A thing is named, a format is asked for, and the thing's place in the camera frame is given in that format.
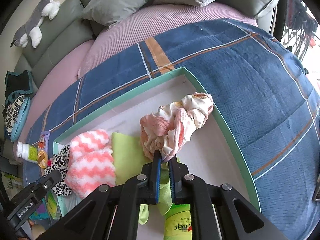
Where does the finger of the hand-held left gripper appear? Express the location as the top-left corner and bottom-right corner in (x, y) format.
(24, 171), (62, 198)

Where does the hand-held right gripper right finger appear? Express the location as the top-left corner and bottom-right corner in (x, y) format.
(169, 155), (290, 240)

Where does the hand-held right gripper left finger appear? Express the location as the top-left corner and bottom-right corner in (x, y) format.
(49, 150), (162, 240)

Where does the black white spotted scrunchie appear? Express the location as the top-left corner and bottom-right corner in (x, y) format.
(44, 146), (73, 196)

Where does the blue face mask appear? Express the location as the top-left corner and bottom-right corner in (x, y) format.
(60, 194), (84, 215)

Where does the light green cloth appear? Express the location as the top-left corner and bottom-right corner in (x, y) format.
(111, 132), (175, 225)

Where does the green tissue packet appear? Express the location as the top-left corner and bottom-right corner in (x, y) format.
(163, 204), (194, 240)

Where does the pink white fluffy cloth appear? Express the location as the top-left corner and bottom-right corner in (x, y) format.
(65, 129), (117, 198)

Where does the pink floral scrunchie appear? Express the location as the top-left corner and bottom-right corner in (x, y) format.
(140, 92), (214, 161)

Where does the teal rimmed white tray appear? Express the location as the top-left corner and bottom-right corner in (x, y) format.
(53, 67), (262, 217)

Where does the person's left hand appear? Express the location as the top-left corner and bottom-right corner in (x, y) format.
(28, 220), (48, 240)

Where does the round orange snack packet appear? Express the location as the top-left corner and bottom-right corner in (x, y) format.
(37, 150), (48, 168)

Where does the white bottle with green label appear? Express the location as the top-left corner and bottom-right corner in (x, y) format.
(16, 141), (39, 164)

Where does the purple snack packet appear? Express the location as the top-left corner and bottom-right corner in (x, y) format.
(37, 131), (52, 153)

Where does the black white patterned blue cushion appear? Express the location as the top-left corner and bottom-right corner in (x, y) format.
(3, 94), (32, 141)

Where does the pile of dark clothes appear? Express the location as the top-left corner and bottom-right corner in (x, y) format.
(4, 70), (38, 100)

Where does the blue plaid blanket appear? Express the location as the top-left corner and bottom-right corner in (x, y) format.
(24, 19), (320, 240)

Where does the grey sofa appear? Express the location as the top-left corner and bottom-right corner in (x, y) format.
(12, 0), (280, 90)

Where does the pink ribbed sofa cover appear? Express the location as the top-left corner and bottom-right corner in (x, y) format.
(30, 2), (259, 130)

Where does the grey white plush toy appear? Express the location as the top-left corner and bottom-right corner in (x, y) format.
(10, 0), (61, 48)

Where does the black metal rack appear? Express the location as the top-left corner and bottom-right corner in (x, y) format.
(274, 0), (320, 63)

